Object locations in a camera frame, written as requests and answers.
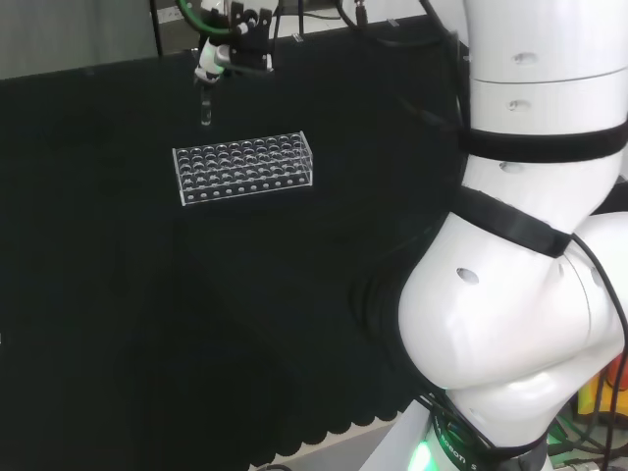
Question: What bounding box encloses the yellow stop button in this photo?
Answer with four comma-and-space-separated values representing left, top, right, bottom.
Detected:
575, 361, 628, 419

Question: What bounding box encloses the clear plastic test tube rack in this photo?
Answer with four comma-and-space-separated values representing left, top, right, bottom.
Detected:
171, 131, 315, 208

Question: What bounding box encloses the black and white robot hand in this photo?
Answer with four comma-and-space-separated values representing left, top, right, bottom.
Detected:
193, 0, 279, 87

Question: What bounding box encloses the black bench cloth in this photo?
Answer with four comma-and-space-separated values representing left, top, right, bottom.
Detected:
0, 13, 475, 465

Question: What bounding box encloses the black cable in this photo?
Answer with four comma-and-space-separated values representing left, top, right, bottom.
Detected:
416, 0, 466, 65
570, 233, 628, 445

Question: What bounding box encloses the green cable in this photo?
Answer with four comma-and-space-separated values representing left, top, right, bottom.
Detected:
175, 0, 233, 37

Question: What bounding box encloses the clear glass test tube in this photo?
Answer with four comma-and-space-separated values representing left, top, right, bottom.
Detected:
198, 80, 215, 128

